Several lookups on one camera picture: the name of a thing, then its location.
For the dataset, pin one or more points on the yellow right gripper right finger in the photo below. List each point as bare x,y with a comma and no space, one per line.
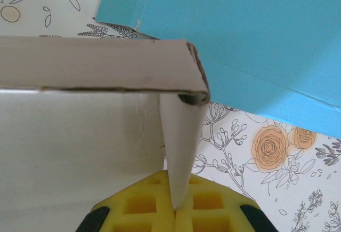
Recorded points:
213,205

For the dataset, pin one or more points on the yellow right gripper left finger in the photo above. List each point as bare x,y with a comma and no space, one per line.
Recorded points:
138,205

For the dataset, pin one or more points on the blue paper box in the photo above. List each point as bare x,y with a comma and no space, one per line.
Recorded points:
239,29

